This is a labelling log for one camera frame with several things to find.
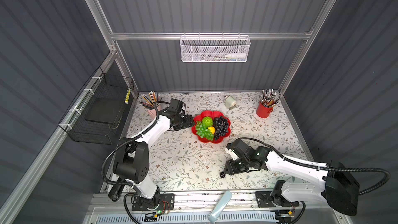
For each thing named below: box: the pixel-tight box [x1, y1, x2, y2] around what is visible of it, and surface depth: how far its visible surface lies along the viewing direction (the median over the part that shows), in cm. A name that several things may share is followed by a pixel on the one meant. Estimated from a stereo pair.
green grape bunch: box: [195, 120, 215, 142], surface depth 93 cm
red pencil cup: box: [256, 101, 274, 119], surface depth 102 cm
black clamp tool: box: [108, 184, 125, 202], surface depth 75 cm
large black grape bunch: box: [213, 116, 229, 140], surface depth 95 cm
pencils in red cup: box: [260, 88, 282, 108], surface depth 96 cm
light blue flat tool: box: [207, 190, 233, 224], surface depth 69 cm
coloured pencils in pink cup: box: [138, 90, 163, 109], surface depth 102 cm
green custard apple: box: [201, 116, 213, 128], surface depth 98 cm
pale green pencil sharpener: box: [224, 94, 237, 110], surface depth 110 cm
